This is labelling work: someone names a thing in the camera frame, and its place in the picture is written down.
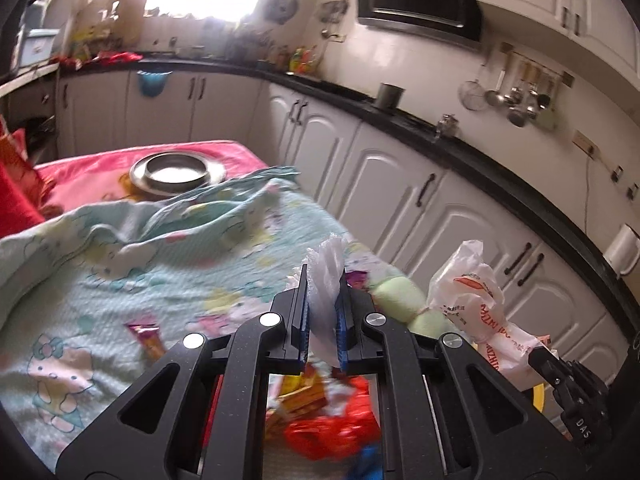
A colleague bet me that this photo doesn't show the white plastic wrapper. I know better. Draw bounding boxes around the white plastic wrapper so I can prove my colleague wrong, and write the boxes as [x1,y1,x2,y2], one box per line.
[288,233,352,367]

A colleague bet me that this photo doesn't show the white orange printed plastic bag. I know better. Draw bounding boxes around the white orange printed plastic bag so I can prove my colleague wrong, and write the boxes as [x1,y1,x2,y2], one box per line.
[426,240,546,391]

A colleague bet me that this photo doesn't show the red trash in bin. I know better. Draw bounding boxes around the red trash in bin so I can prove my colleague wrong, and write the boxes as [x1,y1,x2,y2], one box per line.
[264,362,383,479]

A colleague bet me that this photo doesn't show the black kitchen countertop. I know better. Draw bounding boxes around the black kitchen countertop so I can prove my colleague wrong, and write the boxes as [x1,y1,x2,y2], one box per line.
[58,58,639,340]

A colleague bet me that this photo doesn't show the white lower cabinets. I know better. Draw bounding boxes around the white lower cabinets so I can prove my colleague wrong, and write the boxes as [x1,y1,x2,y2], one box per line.
[55,70,630,380]

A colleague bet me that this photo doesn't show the white cabinets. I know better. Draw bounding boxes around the white cabinets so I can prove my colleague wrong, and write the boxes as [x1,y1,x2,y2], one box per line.
[477,0,639,91]
[55,70,630,380]

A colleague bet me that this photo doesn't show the orange red snack wrapper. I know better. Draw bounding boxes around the orange red snack wrapper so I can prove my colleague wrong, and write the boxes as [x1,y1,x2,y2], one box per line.
[126,323,166,362]

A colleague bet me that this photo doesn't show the white electric kettle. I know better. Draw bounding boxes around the white electric kettle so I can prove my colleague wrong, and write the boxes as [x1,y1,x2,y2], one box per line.
[604,223,640,278]

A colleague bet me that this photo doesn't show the round metal plate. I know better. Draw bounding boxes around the round metal plate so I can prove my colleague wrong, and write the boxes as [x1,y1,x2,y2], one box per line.
[129,151,227,198]

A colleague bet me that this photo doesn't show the light blue cartoon blanket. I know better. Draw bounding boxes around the light blue cartoon blanket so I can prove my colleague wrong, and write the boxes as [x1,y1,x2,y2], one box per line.
[0,164,452,470]

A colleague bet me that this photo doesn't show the small steel teapot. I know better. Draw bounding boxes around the small steel teapot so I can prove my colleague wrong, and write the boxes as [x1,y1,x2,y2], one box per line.
[435,114,459,140]

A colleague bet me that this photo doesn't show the dark metal cup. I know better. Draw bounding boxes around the dark metal cup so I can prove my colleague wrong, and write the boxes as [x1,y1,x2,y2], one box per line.
[374,84,405,112]

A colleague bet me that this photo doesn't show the pink bed sheet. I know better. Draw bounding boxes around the pink bed sheet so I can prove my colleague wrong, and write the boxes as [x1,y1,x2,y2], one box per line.
[37,140,267,210]

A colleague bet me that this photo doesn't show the condiment bottles on counter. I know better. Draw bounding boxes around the condiment bottles on counter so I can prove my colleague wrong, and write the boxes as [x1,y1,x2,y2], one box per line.
[288,46,320,75]

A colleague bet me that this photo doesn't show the blue hanging basket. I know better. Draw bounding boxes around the blue hanging basket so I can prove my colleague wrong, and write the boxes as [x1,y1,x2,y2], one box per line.
[137,70,171,99]

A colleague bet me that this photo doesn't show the hanging utensil rack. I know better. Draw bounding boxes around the hanging utensil rack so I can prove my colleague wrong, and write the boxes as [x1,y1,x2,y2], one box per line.
[480,42,575,132]

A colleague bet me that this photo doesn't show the red cushion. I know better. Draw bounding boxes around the red cushion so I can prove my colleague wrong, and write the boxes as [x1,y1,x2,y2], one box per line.
[0,117,54,237]

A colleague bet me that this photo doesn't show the white upper cabinets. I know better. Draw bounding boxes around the white upper cabinets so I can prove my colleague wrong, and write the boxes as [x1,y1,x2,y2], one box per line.
[477,0,639,91]

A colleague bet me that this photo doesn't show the round wire strainer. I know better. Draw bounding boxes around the round wire strainer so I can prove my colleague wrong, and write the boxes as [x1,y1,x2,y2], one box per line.
[458,79,488,112]

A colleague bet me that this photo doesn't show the wall power outlet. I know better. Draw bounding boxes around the wall power outlet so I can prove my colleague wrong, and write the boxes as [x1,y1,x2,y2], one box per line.
[573,130,600,159]

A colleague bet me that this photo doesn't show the round wall fan vent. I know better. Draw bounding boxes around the round wall fan vent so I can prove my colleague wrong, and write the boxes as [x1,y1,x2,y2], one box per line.
[262,0,299,25]

